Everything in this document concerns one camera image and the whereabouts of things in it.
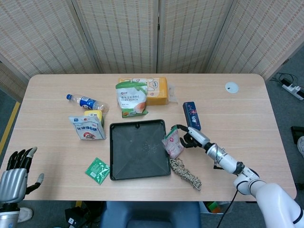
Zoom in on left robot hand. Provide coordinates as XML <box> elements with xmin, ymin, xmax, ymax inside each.
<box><xmin>0</xmin><ymin>146</ymin><xmax>45</xmax><ymax>204</ymax></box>

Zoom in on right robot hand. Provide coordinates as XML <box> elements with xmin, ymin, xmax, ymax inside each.
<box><xmin>175</xmin><ymin>124</ymin><xmax>212</xmax><ymax>149</ymax></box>

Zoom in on pink snack packet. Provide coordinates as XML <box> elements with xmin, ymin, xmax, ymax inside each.
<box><xmin>161</xmin><ymin>125</ymin><xmax>185</xmax><ymax>160</ymax></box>

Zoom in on black square plastic tray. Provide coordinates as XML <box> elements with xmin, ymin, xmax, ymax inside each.
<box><xmin>109</xmin><ymin>119</ymin><xmax>172</xmax><ymax>181</ymax></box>

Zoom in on dark blue rectangular box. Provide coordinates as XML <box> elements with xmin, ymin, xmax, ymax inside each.
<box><xmin>182</xmin><ymin>101</ymin><xmax>202</xmax><ymax>131</ymax></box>

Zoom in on white shoe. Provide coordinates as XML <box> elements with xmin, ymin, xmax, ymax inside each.
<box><xmin>18</xmin><ymin>207</ymin><xmax>34</xmax><ymax>223</ymax></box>
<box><xmin>296</xmin><ymin>136</ymin><xmax>304</xmax><ymax>159</ymax></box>

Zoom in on orange tissue pack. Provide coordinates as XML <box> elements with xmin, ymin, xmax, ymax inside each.
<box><xmin>118</xmin><ymin>76</ymin><xmax>179</xmax><ymax>106</ymax></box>

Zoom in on white table grommet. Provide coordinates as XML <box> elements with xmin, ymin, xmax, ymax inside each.
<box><xmin>225</xmin><ymin>81</ymin><xmax>240</xmax><ymax>94</ymax></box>

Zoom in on box of colourful items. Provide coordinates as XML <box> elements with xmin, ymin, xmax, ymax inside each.
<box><xmin>199</xmin><ymin>201</ymin><xmax>235</xmax><ymax>214</ymax></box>

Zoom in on black box on floor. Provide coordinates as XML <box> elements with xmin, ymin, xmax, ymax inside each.
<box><xmin>64</xmin><ymin>206</ymin><xmax>91</xmax><ymax>228</ymax></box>

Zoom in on green white corn starch bag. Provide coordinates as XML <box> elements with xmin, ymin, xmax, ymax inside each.
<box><xmin>115</xmin><ymin>80</ymin><xmax>149</xmax><ymax>119</ymax></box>

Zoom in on green sachet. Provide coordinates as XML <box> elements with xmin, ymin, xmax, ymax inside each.
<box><xmin>85</xmin><ymin>157</ymin><xmax>111</xmax><ymax>185</ymax></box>

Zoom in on blue chair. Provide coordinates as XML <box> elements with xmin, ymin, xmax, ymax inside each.
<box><xmin>99</xmin><ymin>201</ymin><xmax>202</xmax><ymax>228</ymax></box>

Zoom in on white sugar bag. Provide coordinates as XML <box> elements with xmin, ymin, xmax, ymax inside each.
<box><xmin>68</xmin><ymin>115</ymin><xmax>107</xmax><ymax>141</ymax></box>

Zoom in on black floor object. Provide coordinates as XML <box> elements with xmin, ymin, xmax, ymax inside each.
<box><xmin>291</xmin><ymin>126</ymin><xmax>304</xmax><ymax>144</ymax></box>

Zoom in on yellow green container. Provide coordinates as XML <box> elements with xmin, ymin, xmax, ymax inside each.
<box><xmin>83</xmin><ymin>109</ymin><xmax>105</xmax><ymax>126</ymax></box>

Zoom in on white power strip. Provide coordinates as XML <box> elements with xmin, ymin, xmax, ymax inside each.
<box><xmin>282</xmin><ymin>78</ymin><xmax>304</xmax><ymax>100</ymax></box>

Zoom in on clear bottle with blue label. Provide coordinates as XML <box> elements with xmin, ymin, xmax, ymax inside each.
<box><xmin>66</xmin><ymin>94</ymin><xmax>110</xmax><ymax>114</ymax></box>

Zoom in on woven folding screen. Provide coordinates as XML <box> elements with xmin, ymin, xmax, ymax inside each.
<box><xmin>0</xmin><ymin>0</ymin><xmax>304</xmax><ymax>100</ymax></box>

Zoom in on braided rope bundle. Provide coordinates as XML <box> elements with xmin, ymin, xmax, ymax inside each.
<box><xmin>169</xmin><ymin>158</ymin><xmax>202</xmax><ymax>191</ymax></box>

